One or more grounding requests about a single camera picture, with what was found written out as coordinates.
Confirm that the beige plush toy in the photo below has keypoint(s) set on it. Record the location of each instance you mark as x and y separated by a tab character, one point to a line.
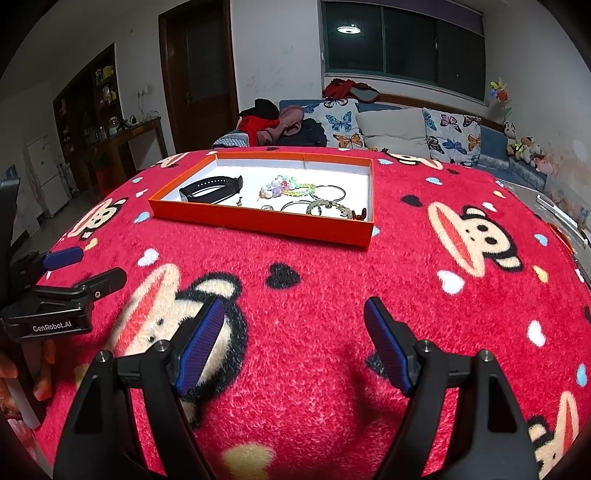
531	147

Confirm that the colourful flower toy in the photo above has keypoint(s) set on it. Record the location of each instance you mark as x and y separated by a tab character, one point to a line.
501	94

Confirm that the yellow and black plush toy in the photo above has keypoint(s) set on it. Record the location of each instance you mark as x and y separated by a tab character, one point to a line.
515	148

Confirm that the pink plush toy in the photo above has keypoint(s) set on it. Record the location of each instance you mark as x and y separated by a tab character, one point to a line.
545	166

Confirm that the grey sofa cushion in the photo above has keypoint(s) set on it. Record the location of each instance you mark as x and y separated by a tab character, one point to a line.
392	129

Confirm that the black fitness band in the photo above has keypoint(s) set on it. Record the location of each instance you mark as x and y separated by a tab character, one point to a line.
190	192

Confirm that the butterfly print pillow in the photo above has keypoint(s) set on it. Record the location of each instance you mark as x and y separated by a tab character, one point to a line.
337	124
452	138

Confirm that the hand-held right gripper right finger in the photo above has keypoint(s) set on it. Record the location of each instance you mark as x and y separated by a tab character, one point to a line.
385	344

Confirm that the thin silver hoop bangle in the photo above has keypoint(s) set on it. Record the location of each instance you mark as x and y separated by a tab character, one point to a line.
282	206
346	192

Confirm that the dark navy garment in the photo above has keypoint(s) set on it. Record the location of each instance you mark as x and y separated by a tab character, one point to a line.
309	134

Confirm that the dark window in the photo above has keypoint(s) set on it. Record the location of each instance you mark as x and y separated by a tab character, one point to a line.
406	41

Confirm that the red monkey-print blanket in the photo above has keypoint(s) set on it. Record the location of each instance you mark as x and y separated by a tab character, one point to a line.
323	300

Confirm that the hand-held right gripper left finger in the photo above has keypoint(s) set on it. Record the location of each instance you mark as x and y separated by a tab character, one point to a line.
203	341

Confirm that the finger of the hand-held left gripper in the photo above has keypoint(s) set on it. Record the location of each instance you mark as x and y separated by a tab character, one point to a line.
104	281
64	258

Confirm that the white refrigerator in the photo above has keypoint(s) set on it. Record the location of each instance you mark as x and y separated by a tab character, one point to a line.
46	175

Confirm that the black and white plush toy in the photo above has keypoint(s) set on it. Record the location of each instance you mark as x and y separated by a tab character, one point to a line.
509	129

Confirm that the white wall socket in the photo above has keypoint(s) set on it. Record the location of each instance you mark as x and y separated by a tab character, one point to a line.
143	93

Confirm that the black garment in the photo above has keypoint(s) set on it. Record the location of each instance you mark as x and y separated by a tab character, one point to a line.
261	108

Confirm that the orange jewelry box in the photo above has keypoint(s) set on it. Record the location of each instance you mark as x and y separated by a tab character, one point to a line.
258	222

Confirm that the dark wooden door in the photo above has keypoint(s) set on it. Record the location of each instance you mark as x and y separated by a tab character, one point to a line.
203	69

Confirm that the mauve pink garment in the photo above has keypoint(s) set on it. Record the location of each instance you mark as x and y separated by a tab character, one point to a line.
286	120

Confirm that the dark wooden desk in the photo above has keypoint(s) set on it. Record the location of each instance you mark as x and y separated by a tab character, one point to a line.
134	134

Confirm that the person's left hand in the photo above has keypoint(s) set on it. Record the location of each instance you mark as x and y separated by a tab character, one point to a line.
44	369

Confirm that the blue sofa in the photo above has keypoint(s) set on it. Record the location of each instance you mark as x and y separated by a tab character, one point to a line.
489	138

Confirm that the dark shelf cabinet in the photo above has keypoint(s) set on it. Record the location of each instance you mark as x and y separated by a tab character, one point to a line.
74	115

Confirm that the red garment on sofa back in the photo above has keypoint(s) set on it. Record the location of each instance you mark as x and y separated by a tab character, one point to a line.
341	90

